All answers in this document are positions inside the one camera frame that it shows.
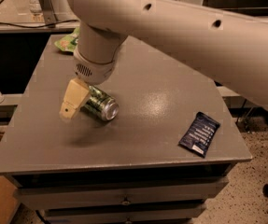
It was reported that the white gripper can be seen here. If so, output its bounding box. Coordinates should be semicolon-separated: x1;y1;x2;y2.
59;47;115;121

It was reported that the green soda can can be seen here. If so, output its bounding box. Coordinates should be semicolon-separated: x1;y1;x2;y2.
84;86;119;121

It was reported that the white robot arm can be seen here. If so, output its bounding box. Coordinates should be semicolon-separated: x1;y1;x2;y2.
67;0;268;111

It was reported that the green snack bag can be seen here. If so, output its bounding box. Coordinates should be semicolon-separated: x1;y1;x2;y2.
55;27;79;52

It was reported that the grey drawer cabinet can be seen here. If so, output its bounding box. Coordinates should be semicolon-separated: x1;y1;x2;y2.
0;38;251;224

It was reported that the upper grey drawer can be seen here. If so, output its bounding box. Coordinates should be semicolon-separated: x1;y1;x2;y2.
14;177;229;210

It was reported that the grey drawer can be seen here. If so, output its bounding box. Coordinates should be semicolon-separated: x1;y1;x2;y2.
14;177;229;210
45;203;205;224

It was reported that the dark blue snack packet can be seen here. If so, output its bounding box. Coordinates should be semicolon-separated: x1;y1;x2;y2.
178;112;220;158

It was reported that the lower grey drawer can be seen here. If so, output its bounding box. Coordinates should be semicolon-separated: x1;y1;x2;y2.
45;203;205;224

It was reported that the black cable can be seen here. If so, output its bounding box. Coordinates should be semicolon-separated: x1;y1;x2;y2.
0;19;79;29

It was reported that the left metal bracket post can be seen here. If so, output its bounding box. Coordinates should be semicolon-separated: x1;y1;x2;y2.
38;0;57;28

